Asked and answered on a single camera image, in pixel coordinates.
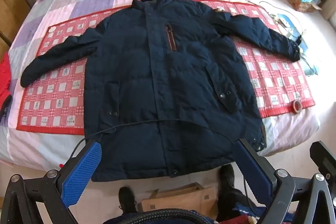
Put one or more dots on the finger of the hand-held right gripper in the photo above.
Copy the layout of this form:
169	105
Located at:
325	161

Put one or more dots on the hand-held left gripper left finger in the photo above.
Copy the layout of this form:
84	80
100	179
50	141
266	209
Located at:
81	174

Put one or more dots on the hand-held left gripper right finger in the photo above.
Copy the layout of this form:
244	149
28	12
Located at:
252	174

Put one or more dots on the navy padded jacket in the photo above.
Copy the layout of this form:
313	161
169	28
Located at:
157	82

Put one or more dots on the person's right shoe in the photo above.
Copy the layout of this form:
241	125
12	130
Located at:
227	179

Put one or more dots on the person's shoe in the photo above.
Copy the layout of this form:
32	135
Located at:
227	179
127	199

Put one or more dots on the person's left shoe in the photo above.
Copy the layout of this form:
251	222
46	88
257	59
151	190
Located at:
127	199

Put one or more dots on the red tape roll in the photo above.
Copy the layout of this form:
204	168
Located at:
294	106

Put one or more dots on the flat cardboard box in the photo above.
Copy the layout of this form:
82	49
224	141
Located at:
183	200

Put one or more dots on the red checked mat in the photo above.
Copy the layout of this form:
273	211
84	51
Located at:
52	98

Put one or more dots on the red garment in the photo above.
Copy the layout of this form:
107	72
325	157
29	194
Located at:
4	77

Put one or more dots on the blue paper sheet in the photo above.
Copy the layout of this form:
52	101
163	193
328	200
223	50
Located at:
287	20

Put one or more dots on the open cardboard box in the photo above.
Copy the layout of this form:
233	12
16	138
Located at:
296	2

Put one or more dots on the wooden wardrobe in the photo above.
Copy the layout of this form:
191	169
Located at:
10	3

